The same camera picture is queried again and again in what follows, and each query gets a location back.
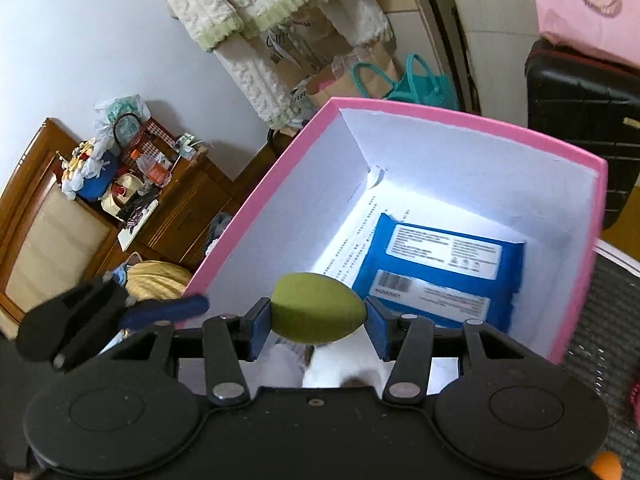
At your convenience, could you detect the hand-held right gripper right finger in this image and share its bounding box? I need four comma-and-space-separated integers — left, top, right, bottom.
364, 295, 540, 406

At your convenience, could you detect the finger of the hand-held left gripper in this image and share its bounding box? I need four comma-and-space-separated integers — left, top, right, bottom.
16, 279, 211, 372

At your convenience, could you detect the blue wipes packet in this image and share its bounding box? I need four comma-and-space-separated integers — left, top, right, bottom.
351, 212, 527, 335

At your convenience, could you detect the pink paper bag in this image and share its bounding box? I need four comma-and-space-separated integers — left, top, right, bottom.
529, 0, 640, 69

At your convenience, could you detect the blue flower bouquet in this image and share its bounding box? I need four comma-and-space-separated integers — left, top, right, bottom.
61, 139, 119, 204

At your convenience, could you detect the green makeup sponge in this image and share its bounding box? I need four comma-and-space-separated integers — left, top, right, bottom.
270, 272, 369, 346

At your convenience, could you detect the yellow pillow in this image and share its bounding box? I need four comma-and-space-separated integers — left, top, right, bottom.
124, 259, 194, 302

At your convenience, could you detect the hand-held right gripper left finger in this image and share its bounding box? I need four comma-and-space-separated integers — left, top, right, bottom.
105, 297, 274, 407

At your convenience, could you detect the orange drink bottle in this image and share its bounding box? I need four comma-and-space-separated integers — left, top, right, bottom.
133, 150, 172, 187

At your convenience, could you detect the cream fleece pajamas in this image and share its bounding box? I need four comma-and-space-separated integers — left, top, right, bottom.
144, 0, 394, 129

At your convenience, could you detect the wooden nightstand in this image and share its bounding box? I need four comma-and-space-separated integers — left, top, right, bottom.
114, 149, 242, 272

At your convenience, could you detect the white plastic bag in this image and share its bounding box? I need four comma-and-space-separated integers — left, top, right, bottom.
94, 94, 151, 132

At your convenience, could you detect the pink cardboard box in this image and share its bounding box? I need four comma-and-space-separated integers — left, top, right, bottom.
182, 97, 609, 367

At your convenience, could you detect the orange makeup sponge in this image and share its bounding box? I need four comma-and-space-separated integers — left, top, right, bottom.
589, 451, 624, 480

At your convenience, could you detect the checkered basket bag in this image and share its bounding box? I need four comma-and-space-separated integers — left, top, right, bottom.
113, 112, 177, 162

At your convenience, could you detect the brown bag with teal handles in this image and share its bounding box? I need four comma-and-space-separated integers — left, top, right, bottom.
304, 41, 402, 109

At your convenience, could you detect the printed paper sheet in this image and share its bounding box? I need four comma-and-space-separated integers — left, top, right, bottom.
307, 200, 401, 288

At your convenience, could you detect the black suitcase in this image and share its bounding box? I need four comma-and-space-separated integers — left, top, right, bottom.
524, 39, 640, 232

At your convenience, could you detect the beige wardrobe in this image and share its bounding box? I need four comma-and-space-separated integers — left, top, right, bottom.
372, 0, 543, 117

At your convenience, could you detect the wooden headboard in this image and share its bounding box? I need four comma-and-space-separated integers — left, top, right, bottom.
0, 117, 122, 327

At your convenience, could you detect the cream hat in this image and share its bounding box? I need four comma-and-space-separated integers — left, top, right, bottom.
101, 172, 142, 217

